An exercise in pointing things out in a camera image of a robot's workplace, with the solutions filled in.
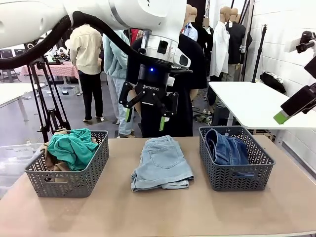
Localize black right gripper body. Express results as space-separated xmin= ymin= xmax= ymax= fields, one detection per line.
xmin=280 ymin=82 xmax=316 ymax=117

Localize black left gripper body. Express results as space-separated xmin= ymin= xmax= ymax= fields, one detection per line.
xmin=135 ymin=64 xmax=171 ymax=107

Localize dark blue denim shorts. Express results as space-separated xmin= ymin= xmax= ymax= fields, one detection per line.
xmin=205 ymin=128 xmax=255 ymax=177

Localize teal top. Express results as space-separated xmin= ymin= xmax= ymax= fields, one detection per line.
xmin=46 ymin=128 xmax=99 ymax=172

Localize beige top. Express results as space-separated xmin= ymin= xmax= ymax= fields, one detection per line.
xmin=40 ymin=130 xmax=97 ymax=183

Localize person in black t-shirt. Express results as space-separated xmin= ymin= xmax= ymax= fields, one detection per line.
xmin=125 ymin=33 xmax=209 ymax=138

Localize black bag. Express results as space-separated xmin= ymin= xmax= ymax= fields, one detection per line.
xmin=260 ymin=71 xmax=287 ymax=94

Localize large white table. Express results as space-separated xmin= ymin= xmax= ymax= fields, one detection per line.
xmin=208 ymin=80 xmax=316 ymax=144

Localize light blue denim shorts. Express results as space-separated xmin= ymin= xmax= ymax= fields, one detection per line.
xmin=130 ymin=135 xmax=195 ymax=193

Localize flat gray floor crate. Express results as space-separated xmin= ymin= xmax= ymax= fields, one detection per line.
xmin=41 ymin=85 xmax=82 ymax=97

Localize mannequin in blue shirt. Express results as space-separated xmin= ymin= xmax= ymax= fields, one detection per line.
xmin=182 ymin=4 xmax=199 ymax=42

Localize mannequin in cream jacket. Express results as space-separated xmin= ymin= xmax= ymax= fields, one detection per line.
xmin=70 ymin=24 xmax=104 ymax=123

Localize person in black jacket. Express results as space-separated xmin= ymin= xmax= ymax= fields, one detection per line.
xmin=196 ymin=17 xmax=214 ymax=75

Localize black light stand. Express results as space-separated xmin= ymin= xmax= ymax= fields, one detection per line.
xmin=251 ymin=24 xmax=269 ymax=83

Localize mannequin in white shirt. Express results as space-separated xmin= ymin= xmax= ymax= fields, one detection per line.
xmin=209 ymin=6 xmax=232 ymax=82

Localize table with pink cloth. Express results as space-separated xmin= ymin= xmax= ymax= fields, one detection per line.
xmin=20 ymin=61 xmax=79 ymax=79

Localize gray woven plastic basket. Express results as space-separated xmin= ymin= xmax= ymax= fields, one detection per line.
xmin=198 ymin=125 xmax=276 ymax=192
xmin=24 ymin=130 xmax=110 ymax=198

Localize mannequin in black shirt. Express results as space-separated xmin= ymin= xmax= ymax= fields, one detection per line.
xmin=226 ymin=7 xmax=253 ymax=72

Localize small white table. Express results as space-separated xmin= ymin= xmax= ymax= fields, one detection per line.
xmin=0 ymin=82 xmax=46 ymax=121

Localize clear plastic storage bin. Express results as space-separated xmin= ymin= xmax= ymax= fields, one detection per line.
xmin=0 ymin=142 xmax=44 ymax=198

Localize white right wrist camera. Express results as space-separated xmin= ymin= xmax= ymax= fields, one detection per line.
xmin=286 ymin=31 xmax=316 ymax=72

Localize black camera tripod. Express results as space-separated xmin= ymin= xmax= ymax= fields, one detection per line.
xmin=26 ymin=58 xmax=72 ymax=143

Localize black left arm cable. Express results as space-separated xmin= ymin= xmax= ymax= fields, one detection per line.
xmin=0 ymin=11 xmax=193 ymax=74

